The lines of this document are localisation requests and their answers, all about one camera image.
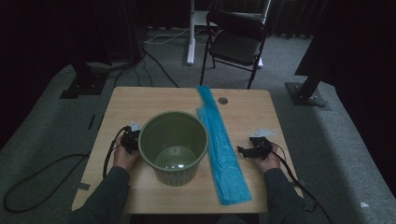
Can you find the person's left hand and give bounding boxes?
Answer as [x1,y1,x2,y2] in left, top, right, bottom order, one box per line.
[112,136,141,172]

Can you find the thin black floor cables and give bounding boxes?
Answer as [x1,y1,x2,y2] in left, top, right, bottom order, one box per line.
[113,49,180,88]

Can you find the hand-held gripper cable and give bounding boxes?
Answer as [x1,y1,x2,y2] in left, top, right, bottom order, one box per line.
[102,125,130,180]
[270,142,334,224]

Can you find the right hand-held gripper cable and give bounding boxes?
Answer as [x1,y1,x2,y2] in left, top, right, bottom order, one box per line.
[270,142,334,224]

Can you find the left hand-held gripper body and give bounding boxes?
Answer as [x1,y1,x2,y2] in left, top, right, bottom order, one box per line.
[120,120,144,155]

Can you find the green plastic bin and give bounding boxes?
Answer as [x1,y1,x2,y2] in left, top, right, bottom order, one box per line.
[137,110,209,188]

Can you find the white floor cable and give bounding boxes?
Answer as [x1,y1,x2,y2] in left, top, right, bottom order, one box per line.
[144,27,191,46]

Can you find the left hand-held gripper cable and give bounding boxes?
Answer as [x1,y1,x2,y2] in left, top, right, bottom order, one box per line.
[102,125,130,180]

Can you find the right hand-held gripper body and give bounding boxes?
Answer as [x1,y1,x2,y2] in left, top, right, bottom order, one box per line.
[248,129,277,161]

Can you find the black folding chair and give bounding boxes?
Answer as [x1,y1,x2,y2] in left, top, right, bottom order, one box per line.
[199,9,269,91]

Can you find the person's right hand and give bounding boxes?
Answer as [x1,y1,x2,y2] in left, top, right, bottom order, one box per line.
[253,149,281,175]

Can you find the dark pleated curtain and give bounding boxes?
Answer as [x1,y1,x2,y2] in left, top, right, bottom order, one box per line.
[269,0,331,39]

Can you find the black metal stand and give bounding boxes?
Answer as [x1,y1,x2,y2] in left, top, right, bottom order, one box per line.
[285,73,328,107]
[59,60,110,100]

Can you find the blue plastic bag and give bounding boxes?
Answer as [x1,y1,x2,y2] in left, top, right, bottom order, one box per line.
[195,85,253,206]

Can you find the black floor cable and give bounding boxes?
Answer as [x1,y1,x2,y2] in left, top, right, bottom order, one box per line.
[3,153,92,214]

